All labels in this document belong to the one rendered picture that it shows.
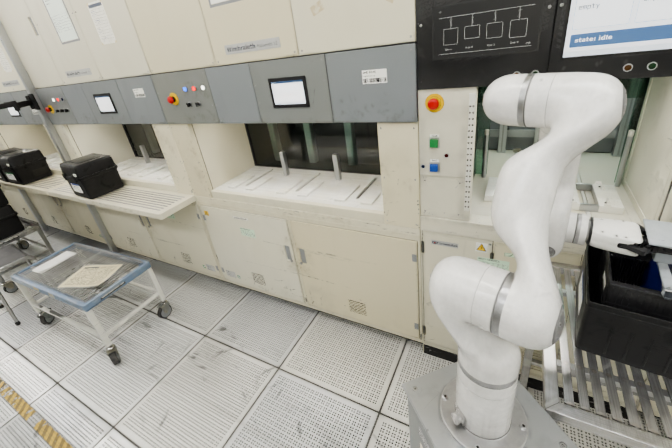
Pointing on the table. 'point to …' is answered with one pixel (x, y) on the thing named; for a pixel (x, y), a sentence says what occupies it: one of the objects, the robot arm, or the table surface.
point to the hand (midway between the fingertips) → (667, 243)
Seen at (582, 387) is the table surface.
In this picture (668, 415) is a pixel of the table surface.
